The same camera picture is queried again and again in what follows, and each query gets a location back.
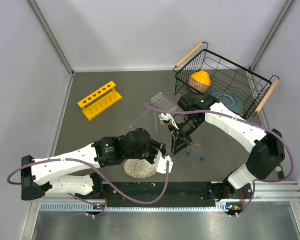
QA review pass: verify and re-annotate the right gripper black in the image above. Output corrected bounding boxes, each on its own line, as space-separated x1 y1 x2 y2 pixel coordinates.
168 115 204 155

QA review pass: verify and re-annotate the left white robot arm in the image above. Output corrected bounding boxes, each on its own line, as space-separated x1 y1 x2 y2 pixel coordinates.
21 128 173 201

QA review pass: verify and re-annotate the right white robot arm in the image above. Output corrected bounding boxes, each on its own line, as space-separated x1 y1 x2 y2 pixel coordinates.
160 93 285 201

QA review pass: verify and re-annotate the speckled ceramic plate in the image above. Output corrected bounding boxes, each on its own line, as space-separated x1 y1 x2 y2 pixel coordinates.
123 159 157 179

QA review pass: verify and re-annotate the clear acrylic tube rack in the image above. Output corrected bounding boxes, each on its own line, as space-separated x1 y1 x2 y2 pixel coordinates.
151 92 177 112

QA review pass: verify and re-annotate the brown and yellow bowl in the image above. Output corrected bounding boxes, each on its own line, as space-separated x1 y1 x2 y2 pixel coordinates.
188 70 212 94

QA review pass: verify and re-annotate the blue glazed bowl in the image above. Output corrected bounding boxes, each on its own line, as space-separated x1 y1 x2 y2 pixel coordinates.
211 91 244 115

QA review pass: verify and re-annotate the yellow test tube rack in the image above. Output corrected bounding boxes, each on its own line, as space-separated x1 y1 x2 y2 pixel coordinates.
77 81 123 121

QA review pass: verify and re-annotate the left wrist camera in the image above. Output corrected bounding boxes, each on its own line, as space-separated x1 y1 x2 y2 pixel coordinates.
153 151 174 174

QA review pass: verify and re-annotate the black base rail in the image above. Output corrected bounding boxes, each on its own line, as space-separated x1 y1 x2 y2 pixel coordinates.
103 182 221 208

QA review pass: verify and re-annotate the black wire basket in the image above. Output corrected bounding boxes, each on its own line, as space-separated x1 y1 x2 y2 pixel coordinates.
173 41 279 120

